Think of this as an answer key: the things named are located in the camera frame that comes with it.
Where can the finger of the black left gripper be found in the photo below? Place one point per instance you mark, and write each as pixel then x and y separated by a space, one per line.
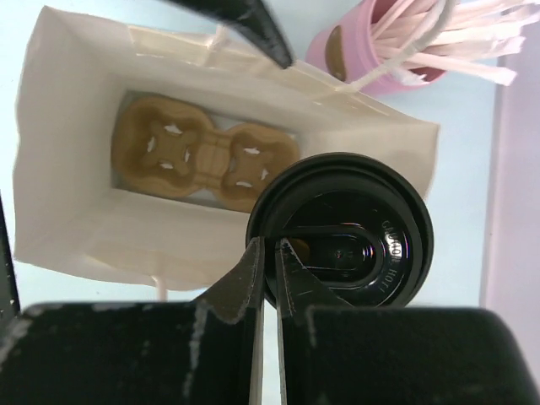
pixel 252 19

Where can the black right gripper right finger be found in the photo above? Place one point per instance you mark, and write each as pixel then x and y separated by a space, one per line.
pixel 334 353

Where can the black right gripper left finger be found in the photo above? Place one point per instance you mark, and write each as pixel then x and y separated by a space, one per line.
pixel 204 351

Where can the single brown paper cup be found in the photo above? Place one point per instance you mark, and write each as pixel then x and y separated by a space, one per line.
pixel 302 250

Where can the black plastic cup lid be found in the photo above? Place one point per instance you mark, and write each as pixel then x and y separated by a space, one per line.
pixel 370 234

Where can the brown pulp cup carrier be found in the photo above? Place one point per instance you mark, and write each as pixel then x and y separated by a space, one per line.
pixel 172 149

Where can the white and blue paper bag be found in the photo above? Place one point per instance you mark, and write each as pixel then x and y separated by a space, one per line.
pixel 75 214

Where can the pink straw holder cup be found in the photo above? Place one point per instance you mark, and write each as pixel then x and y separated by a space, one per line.
pixel 346 51

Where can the bundle of wrapped white straws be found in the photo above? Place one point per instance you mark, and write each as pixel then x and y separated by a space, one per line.
pixel 473 32

